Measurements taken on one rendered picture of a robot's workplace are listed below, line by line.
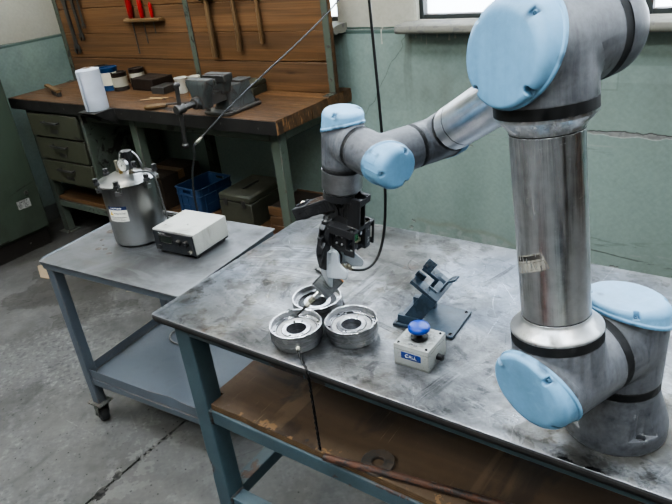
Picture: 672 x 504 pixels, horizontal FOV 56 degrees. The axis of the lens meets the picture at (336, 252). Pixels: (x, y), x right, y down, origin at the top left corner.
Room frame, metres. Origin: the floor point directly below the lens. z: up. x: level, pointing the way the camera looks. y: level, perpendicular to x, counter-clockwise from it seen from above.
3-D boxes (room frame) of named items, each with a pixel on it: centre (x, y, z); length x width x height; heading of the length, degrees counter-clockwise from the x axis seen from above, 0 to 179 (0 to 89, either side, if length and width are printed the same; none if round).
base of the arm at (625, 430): (0.73, -0.39, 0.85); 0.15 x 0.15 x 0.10
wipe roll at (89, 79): (3.15, 1.08, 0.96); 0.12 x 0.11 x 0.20; 142
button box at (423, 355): (0.94, -0.14, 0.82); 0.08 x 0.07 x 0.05; 52
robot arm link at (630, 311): (0.73, -0.39, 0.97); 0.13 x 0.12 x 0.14; 121
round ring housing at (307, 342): (1.05, 0.10, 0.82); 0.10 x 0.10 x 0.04
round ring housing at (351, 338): (1.04, -0.01, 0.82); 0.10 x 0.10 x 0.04
